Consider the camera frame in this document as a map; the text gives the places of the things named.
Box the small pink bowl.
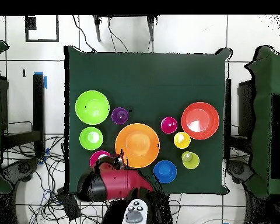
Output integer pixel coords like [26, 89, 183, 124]
[89, 150, 112, 168]

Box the pink cup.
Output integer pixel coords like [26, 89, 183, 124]
[160, 116, 179, 135]

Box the yellow cup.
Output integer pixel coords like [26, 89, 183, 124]
[173, 131, 191, 149]

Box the large green bowl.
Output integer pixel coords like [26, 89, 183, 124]
[75, 90, 111, 125]

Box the small green bowl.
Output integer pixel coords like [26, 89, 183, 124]
[79, 126, 104, 151]

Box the black camera stand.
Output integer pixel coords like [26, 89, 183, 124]
[92, 15, 159, 43]

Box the lime yellow-green cup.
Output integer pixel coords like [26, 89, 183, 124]
[181, 150, 201, 170]

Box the purple cup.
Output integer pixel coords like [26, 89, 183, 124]
[111, 107, 130, 125]

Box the black power strip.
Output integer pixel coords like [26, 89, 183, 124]
[56, 187, 82, 222]

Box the black square frame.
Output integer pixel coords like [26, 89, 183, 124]
[24, 15, 60, 43]

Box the dark green tablecloth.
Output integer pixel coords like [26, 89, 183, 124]
[64, 45, 233, 196]

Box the black metal stand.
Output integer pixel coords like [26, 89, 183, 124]
[1, 72, 47, 159]

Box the blue bowl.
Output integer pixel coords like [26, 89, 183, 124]
[153, 160, 178, 184]

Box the tangle of cables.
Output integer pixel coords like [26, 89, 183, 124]
[2, 121, 117, 224]

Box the wide red-orange bowl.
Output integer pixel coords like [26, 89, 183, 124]
[181, 101, 221, 141]

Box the large orange bowl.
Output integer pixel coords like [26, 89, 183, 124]
[114, 122, 161, 169]

